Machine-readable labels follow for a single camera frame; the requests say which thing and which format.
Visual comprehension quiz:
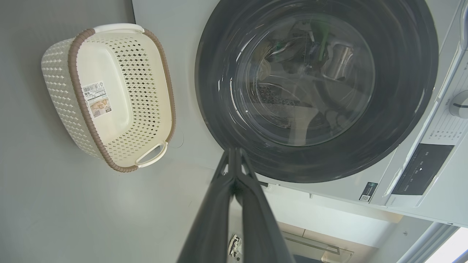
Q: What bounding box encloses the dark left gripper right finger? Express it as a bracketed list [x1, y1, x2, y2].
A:
[236, 148, 295, 263]

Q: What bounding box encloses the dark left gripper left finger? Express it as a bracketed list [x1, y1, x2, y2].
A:
[177, 148, 235, 263]

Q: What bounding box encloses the black glass washing machine door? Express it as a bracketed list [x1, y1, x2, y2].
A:
[195, 0, 439, 184]

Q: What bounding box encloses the steel washing machine drum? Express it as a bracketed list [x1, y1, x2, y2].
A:
[238, 15, 375, 146]

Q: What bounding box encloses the cream perforated laundry basket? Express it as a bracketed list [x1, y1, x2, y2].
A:
[41, 23, 177, 173]

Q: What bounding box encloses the white product sticker in basket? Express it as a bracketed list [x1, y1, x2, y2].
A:
[81, 81, 113, 118]

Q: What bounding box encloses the white front-load washing machine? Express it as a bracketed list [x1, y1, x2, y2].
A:
[132, 0, 468, 229]

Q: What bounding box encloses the black control display panel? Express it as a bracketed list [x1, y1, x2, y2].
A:
[391, 143, 454, 196]

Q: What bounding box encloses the silver control knob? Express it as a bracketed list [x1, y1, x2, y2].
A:
[449, 89, 468, 119]

